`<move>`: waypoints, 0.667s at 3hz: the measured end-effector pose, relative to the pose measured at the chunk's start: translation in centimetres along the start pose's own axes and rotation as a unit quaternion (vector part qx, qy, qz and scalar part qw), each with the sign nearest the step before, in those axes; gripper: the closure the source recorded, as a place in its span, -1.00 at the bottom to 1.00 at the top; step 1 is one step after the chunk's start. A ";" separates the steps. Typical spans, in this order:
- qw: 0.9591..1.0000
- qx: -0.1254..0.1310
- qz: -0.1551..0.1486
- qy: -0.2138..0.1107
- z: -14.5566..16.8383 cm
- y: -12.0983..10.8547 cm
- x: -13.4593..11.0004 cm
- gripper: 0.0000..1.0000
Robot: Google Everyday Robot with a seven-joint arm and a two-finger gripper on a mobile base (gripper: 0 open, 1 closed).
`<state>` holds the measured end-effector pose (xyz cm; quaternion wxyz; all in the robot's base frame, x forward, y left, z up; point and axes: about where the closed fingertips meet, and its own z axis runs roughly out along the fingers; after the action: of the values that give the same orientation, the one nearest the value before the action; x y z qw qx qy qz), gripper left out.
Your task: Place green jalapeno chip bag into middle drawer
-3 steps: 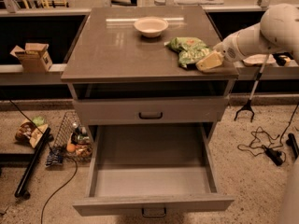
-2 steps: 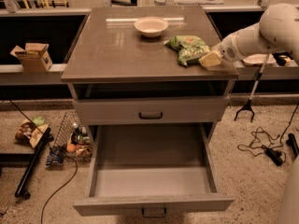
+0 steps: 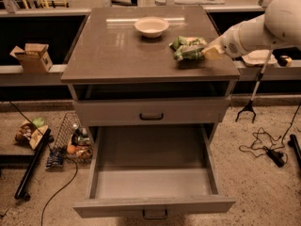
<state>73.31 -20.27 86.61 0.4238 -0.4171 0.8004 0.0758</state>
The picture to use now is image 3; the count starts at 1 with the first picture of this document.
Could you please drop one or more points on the grey drawer cabinet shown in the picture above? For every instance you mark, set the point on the grey drawer cabinet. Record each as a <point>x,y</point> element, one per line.
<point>113,61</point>

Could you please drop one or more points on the brown snack bags pile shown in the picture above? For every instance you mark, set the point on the brown snack bags pile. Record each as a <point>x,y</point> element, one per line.
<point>31,132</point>

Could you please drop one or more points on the white paper bowl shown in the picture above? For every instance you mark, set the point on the white paper bowl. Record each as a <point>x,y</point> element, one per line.
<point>151,27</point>

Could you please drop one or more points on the black tube on floor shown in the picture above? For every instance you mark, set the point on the black tube on floor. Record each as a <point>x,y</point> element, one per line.
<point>21,192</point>

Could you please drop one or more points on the yellow tape measure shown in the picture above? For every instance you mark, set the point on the yellow tape measure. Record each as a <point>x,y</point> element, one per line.
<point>285,61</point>

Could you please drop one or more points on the open cardboard box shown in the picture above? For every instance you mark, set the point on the open cardboard box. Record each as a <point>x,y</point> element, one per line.
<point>34,58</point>

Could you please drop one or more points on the green jalapeno chip bag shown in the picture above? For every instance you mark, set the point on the green jalapeno chip bag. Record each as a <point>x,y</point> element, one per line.
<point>188,48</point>

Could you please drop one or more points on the closed grey upper drawer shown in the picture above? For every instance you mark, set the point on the closed grey upper drawer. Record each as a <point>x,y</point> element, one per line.
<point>151,111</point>

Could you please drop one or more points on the wire basket with items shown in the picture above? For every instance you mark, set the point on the wire basket with items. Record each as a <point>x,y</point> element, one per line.
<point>72,140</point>

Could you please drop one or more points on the blue snack bag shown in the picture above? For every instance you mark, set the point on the blue snack bag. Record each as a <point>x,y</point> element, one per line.
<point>54,159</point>

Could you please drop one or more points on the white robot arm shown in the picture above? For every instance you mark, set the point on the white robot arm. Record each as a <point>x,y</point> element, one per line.
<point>278,27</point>

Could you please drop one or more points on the open grey middle drawer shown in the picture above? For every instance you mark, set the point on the open grey middle drawer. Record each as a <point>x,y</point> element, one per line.
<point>152,172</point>

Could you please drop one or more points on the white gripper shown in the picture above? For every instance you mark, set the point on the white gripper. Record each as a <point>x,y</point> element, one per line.
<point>229,43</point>

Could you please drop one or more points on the reacher grabber tool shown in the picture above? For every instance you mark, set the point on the reacher grabber tool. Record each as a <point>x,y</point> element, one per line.
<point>249,106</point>

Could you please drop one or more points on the white takeout container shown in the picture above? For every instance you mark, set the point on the white takeout container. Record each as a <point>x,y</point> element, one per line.
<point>256,58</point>

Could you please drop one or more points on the black pole right edge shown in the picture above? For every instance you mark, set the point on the black pole right edge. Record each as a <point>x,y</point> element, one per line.
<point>293,142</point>

